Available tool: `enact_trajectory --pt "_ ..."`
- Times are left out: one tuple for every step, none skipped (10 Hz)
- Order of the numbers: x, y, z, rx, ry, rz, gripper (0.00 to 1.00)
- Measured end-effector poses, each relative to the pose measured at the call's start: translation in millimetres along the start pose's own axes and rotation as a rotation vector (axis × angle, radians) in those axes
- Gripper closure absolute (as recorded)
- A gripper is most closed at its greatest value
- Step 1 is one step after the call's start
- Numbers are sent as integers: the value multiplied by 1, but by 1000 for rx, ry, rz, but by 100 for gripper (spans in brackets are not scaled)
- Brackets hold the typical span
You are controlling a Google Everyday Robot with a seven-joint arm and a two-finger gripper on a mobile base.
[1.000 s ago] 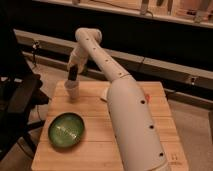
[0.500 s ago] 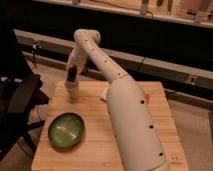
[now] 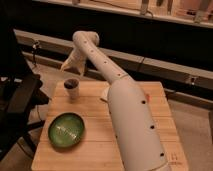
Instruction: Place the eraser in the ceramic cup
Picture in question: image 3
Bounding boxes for black chair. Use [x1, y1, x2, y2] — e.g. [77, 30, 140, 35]
[0, 26, 49, 162]

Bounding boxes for wooden table board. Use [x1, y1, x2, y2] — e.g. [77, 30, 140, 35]
[32, 81, 189, 171]

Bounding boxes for white sponge block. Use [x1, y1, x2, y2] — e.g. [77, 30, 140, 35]
[100, 87, 109, 102]

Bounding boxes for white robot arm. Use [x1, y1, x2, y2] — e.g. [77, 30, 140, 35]
[61, 31, 172, 171]

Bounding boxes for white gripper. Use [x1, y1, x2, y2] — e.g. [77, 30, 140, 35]
[60, 48, 87, 75]

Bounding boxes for green glass bowl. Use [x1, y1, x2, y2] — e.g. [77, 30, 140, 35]
[48, 112, 85, 148]

